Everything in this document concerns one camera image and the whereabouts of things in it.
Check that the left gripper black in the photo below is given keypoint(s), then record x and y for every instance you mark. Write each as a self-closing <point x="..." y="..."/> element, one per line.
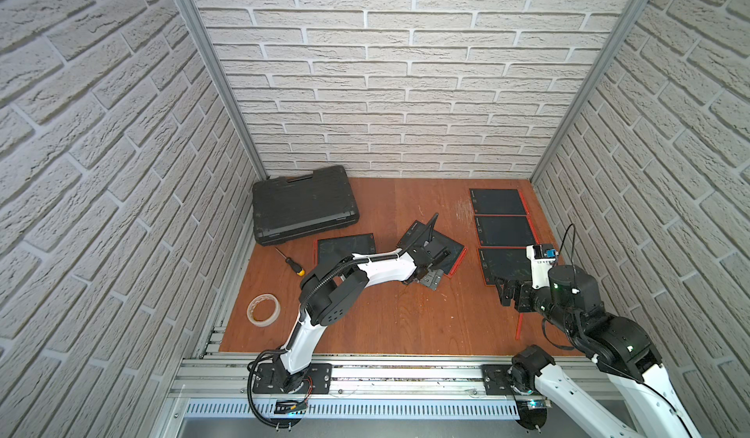
<point x="423" y="246"/>

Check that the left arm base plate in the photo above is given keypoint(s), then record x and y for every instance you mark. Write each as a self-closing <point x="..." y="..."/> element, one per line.
<point x="271" y="378"/>

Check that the black screwdriver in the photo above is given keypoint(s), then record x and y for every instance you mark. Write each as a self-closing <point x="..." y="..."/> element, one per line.
<point x="296" y="267"/>

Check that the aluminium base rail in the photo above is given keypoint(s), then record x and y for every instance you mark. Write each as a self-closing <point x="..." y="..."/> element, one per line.
<point x="373" y="388"/>

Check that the black plastic tool case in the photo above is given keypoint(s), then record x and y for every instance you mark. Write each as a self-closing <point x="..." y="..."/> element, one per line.
<point x="288" y="208"/>

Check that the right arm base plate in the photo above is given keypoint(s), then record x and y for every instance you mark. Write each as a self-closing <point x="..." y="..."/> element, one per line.
<point x="500" y="380"/>

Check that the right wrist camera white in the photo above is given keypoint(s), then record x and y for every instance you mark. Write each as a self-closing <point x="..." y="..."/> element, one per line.
<point x="542" y="258"/>

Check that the white tape roll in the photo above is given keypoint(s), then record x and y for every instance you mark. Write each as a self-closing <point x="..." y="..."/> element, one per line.
<point x="263" y="311"/>

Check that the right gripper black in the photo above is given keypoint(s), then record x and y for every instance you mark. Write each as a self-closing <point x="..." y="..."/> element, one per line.
<point x="506" y="291"/>

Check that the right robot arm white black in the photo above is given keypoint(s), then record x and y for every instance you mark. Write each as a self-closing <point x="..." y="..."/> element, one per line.
<point x="622" y="350"/>

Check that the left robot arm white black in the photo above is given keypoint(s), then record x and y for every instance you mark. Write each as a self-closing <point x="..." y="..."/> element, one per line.
<point x="330" y="291"/>

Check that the writing tablet red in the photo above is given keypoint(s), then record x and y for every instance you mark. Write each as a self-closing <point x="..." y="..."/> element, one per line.
<point x="332" y="250"/>
<point x="418" y="234"/>

